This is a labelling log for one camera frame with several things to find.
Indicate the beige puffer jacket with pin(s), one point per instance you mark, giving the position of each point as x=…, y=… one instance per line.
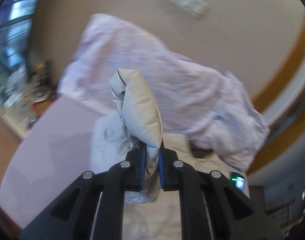
x=151, y=213

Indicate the lilac bed sheet mattress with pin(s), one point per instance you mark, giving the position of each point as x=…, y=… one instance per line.
x=53, y=154

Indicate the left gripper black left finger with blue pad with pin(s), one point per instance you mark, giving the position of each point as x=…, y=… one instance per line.
x=92, y=206

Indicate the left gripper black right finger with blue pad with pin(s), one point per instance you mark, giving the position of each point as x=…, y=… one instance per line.
x=210, y=206

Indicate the white wall air conditioner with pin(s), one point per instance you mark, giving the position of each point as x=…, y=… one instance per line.
x=196, y=8

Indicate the lilac crumpled duvet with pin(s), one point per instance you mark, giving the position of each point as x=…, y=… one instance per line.
x=212, y=109

